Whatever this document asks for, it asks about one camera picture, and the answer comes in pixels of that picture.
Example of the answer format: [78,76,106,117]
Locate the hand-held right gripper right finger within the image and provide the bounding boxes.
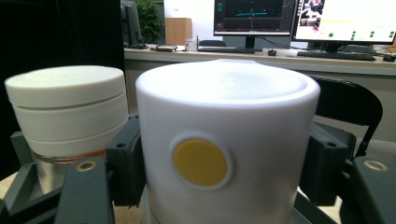
[299,121,396,224]

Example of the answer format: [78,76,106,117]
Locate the dark monitor seen sideways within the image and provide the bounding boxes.
[120,0,149,50]

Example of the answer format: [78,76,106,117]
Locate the dark grey corner tray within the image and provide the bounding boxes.
[0,130,340,224]

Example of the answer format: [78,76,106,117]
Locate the wooden cabinet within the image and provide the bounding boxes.
[164,17,193,47]

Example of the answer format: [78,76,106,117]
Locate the small white cup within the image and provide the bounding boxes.
[184,37,198,52]

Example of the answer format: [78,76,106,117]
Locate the coiled black cable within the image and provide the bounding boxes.
[150,43,178,53]

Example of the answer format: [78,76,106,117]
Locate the monitor with dark screen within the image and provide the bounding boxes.
[213,0,297,50]

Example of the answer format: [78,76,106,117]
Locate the black folding chair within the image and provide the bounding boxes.
[308,74,384,159]

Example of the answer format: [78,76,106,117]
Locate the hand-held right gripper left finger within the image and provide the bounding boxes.
[54,115,148,224]

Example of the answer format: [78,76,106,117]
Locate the black keyboard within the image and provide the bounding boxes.
[296,50,377,63]
[197,35,257,55]

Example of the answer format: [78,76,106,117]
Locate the green potted plant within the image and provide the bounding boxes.
[134,0,164,45]

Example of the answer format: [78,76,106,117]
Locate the monitor with white screen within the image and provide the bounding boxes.
[291,0,396,53]

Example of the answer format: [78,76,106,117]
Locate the white paper cup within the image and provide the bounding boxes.
[134,58,321,224]

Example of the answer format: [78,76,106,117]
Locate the long office desk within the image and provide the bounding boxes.
[123,44,396,77]

